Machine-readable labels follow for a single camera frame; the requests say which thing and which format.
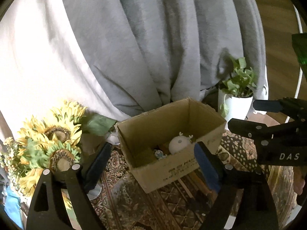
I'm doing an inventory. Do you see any brown cardboard box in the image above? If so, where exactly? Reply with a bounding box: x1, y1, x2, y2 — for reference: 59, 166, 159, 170
116, 98, 226, 193

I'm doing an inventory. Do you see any grey curtain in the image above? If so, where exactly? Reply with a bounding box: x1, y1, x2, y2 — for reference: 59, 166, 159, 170
62, 0, 268, 116

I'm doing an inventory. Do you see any white round plush toy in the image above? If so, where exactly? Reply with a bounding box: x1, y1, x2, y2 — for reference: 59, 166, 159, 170
169, 132, 193, 155

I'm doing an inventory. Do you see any person right hand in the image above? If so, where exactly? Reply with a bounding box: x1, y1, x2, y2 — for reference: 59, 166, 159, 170
293, 167, 305, 195

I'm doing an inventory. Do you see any green potted plant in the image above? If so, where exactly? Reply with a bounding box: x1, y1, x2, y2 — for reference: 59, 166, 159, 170
219, 57, 259, 118

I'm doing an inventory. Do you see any blue cloth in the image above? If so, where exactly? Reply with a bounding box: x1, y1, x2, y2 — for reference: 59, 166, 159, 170
4, 186, 24, 229

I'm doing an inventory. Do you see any white medic doll figurine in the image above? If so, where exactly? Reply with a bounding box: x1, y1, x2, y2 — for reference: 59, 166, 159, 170
154, 150, 167, 160

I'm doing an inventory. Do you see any patterned brown rug cloth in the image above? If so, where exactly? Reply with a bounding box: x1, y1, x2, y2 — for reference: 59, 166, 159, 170
92, 131, 297, 229

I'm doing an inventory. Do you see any white sheer curtain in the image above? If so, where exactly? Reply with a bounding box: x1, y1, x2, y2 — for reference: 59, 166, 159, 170
1, 0, 127, 139

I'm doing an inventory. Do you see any white plant pot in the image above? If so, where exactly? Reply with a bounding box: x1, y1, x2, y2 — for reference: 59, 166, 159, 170
218, 90, 253, 122

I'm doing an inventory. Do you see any yellow sunflower bouquet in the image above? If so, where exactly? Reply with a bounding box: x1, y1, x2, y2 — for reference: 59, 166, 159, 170
1, 100, 116, 203

